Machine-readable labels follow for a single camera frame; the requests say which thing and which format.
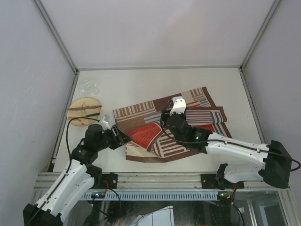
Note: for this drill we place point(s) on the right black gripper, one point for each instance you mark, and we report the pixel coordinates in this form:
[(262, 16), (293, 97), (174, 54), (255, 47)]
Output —
[(166, 114)]

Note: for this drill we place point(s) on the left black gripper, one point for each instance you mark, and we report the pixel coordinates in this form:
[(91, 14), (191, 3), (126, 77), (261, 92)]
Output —
[(121, 138)]

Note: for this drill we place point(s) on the patchwork striped placemat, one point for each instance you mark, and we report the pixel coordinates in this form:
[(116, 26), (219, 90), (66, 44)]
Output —
[(159, 137)]

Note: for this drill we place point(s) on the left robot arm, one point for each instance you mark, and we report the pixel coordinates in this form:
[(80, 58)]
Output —
[(78, 176)]

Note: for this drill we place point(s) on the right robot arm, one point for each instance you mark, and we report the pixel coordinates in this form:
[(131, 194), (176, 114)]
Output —
[(270, 163)]

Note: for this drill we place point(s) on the brown wooden knife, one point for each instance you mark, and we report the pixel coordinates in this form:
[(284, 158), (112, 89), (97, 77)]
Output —
[(84, 108)]

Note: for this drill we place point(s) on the round wooden plate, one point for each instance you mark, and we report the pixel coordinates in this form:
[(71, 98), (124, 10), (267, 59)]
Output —
[(86, 101)]

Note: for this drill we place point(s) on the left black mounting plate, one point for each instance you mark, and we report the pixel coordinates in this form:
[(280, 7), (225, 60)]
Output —
[(109, 180)]

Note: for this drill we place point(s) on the black mounting plate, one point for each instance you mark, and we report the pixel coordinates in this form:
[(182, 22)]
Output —
[(208, 181), (109, 180)]

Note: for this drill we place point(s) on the clear glass cup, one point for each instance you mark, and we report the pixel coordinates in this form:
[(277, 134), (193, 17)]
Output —
[(88, 88)]

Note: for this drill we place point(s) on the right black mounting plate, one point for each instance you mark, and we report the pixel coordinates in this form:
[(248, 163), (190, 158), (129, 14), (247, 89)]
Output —
[(208, 181)]

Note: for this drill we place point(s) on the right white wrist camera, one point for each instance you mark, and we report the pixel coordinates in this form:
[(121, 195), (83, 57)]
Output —
[(179, 106)]

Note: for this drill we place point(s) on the dark handled fork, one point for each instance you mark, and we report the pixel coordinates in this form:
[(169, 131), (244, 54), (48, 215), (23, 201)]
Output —
[(85, 115)]

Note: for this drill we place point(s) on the aluminium front rail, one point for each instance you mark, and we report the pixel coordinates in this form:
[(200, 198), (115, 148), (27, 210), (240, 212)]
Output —
[(149, 181)]

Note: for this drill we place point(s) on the perforated blue cable tray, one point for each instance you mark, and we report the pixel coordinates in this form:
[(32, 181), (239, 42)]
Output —
[(151, 196)]

